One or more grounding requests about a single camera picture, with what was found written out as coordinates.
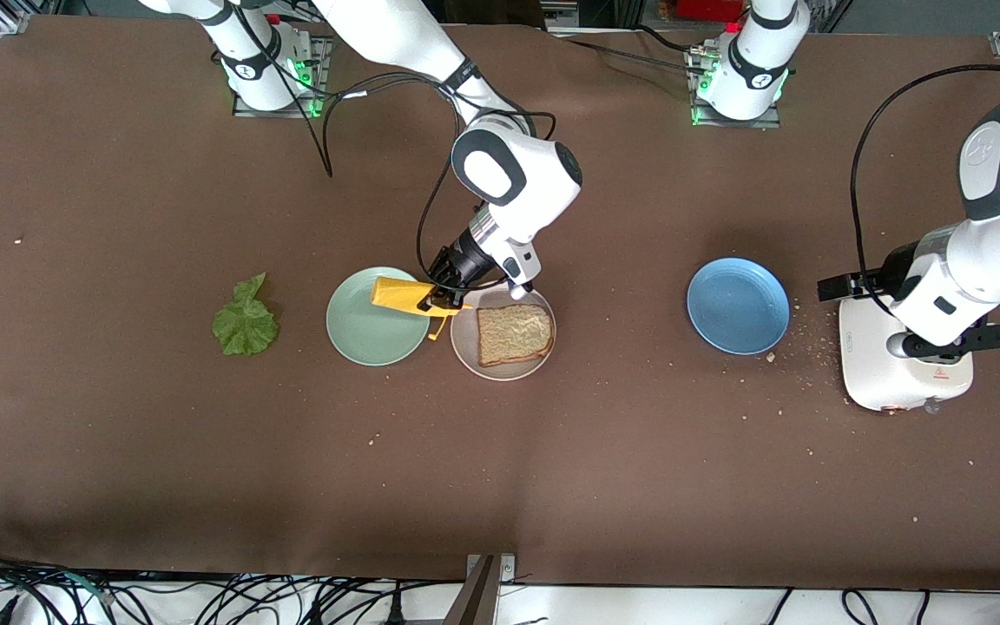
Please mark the white two-slot toaster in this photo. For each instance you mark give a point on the white two-slot toaster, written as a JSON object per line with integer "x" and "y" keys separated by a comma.
{"x": 869, "y": 365}

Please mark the red box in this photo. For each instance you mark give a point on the red box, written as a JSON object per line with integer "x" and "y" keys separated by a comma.
{"x": 708, "y": 9}

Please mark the brown bread slice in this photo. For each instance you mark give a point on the brown bread slice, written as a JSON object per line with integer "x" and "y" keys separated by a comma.
{"x": 513, "y": 334}

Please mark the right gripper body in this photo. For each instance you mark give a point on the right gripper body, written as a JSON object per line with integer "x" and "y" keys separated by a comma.
{"x": 458, "y": 259}

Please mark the brown tablecloth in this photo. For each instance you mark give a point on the brown tablecloth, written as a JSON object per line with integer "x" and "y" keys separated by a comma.
{"x": 552, "y": 477}

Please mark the green lettuce leaf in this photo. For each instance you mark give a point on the green lettuce leaf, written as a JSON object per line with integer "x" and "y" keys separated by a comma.
{"x": 244, "y": 330}

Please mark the yellow mustard squeeze bottle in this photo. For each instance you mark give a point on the yellow mustard squeeze bottle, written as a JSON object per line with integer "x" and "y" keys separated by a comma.
{"x": 396, "y": 295}

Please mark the mint green plate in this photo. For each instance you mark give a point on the mint green plate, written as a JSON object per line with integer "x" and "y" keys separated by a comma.
{"x": 370, "y": 338}

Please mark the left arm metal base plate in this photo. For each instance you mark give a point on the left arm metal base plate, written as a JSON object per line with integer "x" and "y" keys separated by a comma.
{"x": 765, "y": 124}

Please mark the blue plate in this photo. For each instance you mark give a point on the blue plate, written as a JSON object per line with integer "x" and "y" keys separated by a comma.
{"x": 739, "y": 305}

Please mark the beige plate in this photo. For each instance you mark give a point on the beige plate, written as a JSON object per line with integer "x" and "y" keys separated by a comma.
{"x": 500, "y": 373}

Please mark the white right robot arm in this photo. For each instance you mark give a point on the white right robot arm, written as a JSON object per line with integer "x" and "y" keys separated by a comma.
{"x": 509, "y": 174}

